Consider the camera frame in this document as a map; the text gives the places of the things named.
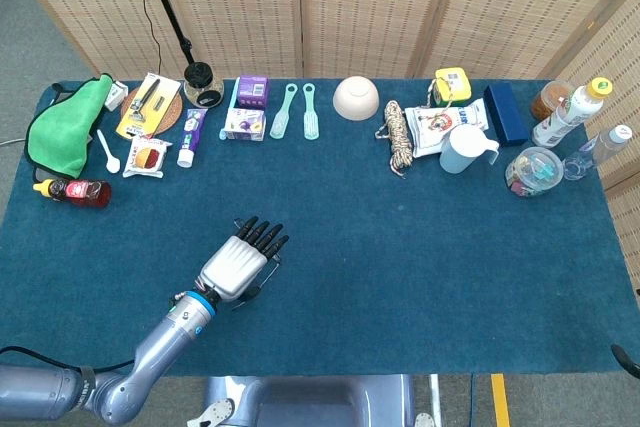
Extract white plastic spoon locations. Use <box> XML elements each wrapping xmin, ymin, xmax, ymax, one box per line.
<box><xmin>96</xmin><ymin>128</ymin><xmax>122</xmax><ymax>175</ymax></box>

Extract white snack packet red print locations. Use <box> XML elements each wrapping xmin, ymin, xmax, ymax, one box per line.
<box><xmin>122</xmin><ymin>134</ymin><xmax>173</xmax><ymax>180</ymax></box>

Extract red sauce bottle yellow cap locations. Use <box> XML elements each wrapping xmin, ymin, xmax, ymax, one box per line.
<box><xmin>32</xmin><ymin>178</ymin><xmax>112</xmax><ymax>209</ymax></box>

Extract glass jar with black lid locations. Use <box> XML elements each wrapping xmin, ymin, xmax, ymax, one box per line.
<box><xmin>182</xmin><ymin>61</ymin><xmax>224</xmax><ymax>109</ymax></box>

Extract clear plastic water bottle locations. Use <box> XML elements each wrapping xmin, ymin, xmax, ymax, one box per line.
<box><xmin>562</xmin><ymin>124</ymin><xmax>634</xmax><ymax>182</ymax></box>

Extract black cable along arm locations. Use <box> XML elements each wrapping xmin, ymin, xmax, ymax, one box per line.
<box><xmin>0</xmin><ymin>345</ymin><xmax>136</xmax><ymax>374</ymax></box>

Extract cream upturned bowl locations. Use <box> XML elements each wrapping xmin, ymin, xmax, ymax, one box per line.
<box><xmin>332</xmin><ymin>75</ymin><xmax>380</xmax><ymax>122</ymax></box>

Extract coiled braided rope bundle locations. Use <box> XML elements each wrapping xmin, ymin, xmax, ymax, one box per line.
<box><xmin>374</xmin><ymin>99</ymin><xmax>416</xmax><ymax>179</ymax></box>

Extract yellow green lidded box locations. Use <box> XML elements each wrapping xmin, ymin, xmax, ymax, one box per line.
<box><xmin>427</xmin><ymin>67</ymin><xmax>473</xmax><ymax>109</ymax></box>

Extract purple cardboard box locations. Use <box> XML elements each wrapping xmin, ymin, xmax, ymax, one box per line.
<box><xmin>235</xmin><ymin>75</ymin><xmax>270</xmax><ymax>111</ymax></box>

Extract clear jar of coloured clips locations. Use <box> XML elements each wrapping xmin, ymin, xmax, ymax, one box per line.
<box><xmin>504</xmin><ymin>146</ymin><xmax>565</xmax><ymax>199</ymax></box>

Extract thin black hanging cable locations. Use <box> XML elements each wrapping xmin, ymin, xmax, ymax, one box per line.
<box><xmin>122</xmin><ymin>0</ymin><xmax>164</xmax><ymax>79</ymax></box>

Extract clear jar with brown contents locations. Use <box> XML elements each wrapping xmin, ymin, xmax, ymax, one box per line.
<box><xmin>530</xmin><ymin>79</ymin><xmax>575</xmax><ymax>123</ymax></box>

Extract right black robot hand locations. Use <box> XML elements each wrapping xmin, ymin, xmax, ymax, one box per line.
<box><xmin>611</xmin><ymin>344</ymin><xmax>640</xmax><ymax>379</ymax></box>

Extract thin metal frame eyeglasses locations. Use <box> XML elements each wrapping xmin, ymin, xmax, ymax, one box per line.
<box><xmin>232</xmin><ymin>217</ymin><xmax>282</xmax><ymax>309</ymax></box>

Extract purple toothpaste tube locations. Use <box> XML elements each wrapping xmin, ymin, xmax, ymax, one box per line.
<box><xmin>176</xmin><ymin>107</ymin><xmax>209</xmax><ymax>169</ymax></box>

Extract yellow floor tape strip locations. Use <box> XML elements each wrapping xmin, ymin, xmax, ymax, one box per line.
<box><xmin>490</xmin><ymin>373</ymin><xmax>511</xmax><ymax>427</ymax></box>

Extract round woven coaster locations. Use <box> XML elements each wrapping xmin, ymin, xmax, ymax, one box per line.
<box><xmin>119</xmin><ymin>85</ymin><xmax>184</xmax><ymax>137</ymax></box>

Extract razor on yellow card pack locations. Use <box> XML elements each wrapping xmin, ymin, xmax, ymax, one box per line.
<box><xmin>115</xmin><ymin>72</ymin><xmax>182</xmax><ymax>141</ymax></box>

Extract white carton with purple print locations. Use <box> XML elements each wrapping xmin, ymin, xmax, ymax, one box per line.
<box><xmin>223</xmin><ymin>107</ymin><xmax>267</xmax><ymax>142</ymax></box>

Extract woven bamboo folding screen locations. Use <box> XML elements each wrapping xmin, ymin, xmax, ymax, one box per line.
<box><xmin>2</xmin><ymin>0</ymin><xmax>640</xmax><ymax>268</ymax></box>

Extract black stand pole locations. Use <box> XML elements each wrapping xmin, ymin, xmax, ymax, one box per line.
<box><xmin>137</xmin><ymin>0</ymin><xmax>196</xmax><ymax>66</ymax></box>

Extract mint green scrub brush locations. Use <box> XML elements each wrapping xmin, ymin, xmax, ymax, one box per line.
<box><xmin>269</xmin><ymin>82</ymin><xmax>299</xmax><ymax>140</ymax></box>
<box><xmin>301</xmin><ymin>82</ymin><xmax>320</xmax><ymax>141</ymax></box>

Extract small white cardboard box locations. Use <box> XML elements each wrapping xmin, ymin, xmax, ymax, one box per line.
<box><xmin>103</xmin><ymin>80</ymin><xmax>129</xmax><ymax>112</ymax></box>

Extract dark blue rectangular box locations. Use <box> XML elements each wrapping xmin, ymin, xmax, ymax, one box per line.
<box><xmin>483</xmin><ymin>82</ymin><xmax>531</xmax><ymax>148</ymax></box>

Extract green microfiber cloth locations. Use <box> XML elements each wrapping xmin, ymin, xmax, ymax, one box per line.
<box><xmin>24</xmin><ymin>73</ymin><xmax>115</xmax><ymax>181</ymax></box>

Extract drink bottle with yellow cap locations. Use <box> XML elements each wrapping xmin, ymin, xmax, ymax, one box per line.
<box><xmin>530</xmin><ymin>76</ymin><xmax>615</xmax><ymax>149</ymax></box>

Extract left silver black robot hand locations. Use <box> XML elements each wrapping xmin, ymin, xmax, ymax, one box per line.
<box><xmin>198</xmin><ymin>215</ymin><xmax>291</xmax><ymax>304</ymax></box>

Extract white printed plastic bag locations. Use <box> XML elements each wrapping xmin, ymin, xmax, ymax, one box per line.
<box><xmin>403</xmin><ymin>97</ymin><xmax>489</xmax><ymax>159</ymax></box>

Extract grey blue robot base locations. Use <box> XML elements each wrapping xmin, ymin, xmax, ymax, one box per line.
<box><xmin>187</xmin><ymin>374</ymin><xmax>441</xmax><ymax>427</ymax></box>

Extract pale blue plastic pitcher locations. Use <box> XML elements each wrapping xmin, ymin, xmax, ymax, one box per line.
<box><xmin>438</xmin><ymin>124</ymin><xmax>501</xmax><ymax>175</ymax></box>

